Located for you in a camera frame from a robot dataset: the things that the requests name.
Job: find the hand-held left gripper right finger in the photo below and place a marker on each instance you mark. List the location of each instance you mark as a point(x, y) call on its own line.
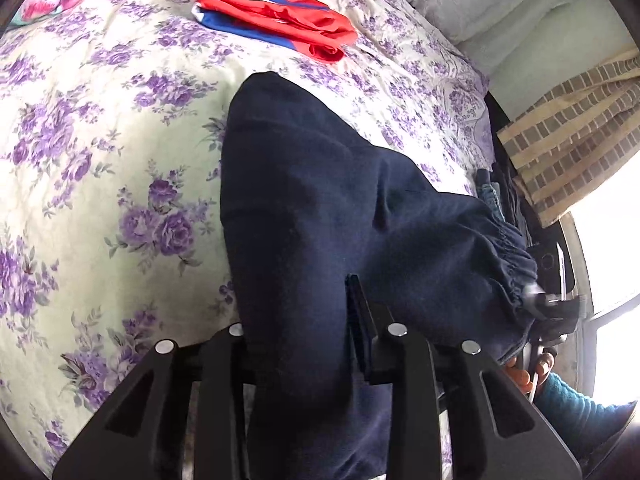
point(360, 320)

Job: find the purple floral bedspread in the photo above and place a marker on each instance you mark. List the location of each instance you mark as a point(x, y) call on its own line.
point(110, 135)

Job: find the brick patterned curtain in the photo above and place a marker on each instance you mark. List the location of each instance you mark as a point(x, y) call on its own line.
point(575, 130)

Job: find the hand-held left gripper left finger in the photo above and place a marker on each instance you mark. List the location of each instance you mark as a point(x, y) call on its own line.
point(225, 360)

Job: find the dark cloth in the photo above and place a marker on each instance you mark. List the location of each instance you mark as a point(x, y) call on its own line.
point(510, 175)

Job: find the person's right forearm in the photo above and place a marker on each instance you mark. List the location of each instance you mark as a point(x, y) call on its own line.
point(575, 410)

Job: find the blue denim cloth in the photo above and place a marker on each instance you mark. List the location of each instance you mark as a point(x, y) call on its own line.
point(489, 190)

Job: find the white textured cloth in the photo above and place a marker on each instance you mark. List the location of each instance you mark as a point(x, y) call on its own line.
point(490, 0)

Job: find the navy blue pants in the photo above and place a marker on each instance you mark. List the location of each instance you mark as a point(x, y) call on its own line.
point(310, 200)

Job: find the bright window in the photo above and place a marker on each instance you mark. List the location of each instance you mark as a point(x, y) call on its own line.
point(610, 260)

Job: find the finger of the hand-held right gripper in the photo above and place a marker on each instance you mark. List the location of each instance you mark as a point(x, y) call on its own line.
point(534, 297)

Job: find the red white blue shorts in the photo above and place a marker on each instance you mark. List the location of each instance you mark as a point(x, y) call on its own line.
point(280, 15)

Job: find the person's right hand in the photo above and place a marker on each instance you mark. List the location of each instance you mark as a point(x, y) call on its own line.
point(525, 375)

